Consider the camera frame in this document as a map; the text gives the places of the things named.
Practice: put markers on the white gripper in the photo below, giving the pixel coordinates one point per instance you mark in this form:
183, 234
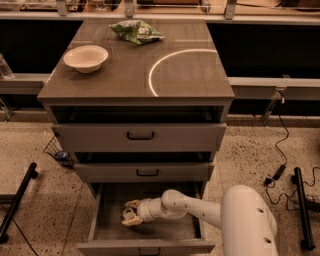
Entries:
144, 209

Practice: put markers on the orange soda can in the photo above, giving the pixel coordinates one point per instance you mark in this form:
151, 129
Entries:
128, 213

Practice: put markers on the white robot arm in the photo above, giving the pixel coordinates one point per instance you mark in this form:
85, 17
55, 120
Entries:
248, 226

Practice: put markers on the grey open bottom drawer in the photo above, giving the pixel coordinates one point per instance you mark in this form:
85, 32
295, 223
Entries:
161, 237

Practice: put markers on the grey middle drawer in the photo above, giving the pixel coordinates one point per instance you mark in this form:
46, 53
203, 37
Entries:
144, 172

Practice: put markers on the grey top drawer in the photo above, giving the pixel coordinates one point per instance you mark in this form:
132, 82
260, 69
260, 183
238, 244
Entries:
140, 137

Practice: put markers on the grey drawer cabinet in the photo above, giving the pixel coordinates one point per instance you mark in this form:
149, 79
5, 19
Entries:
176, 80

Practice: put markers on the black left stand leg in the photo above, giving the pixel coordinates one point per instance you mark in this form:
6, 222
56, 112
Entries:
13, 201

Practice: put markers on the black stand leg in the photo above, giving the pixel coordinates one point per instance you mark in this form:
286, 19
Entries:
307, 242
13, 201

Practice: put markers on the white bowl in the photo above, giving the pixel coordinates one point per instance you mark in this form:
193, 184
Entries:
86, 59

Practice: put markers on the black right stand leg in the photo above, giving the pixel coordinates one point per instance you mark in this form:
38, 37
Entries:
307, 242

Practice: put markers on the green chip bag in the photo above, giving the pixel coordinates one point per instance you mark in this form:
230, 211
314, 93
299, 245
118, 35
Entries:
136, 31

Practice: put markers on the black wire basket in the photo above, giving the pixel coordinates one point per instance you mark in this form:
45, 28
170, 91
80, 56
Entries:
62, 157

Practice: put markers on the metal rail bracket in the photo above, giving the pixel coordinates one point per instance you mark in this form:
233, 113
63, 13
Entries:
277, 97

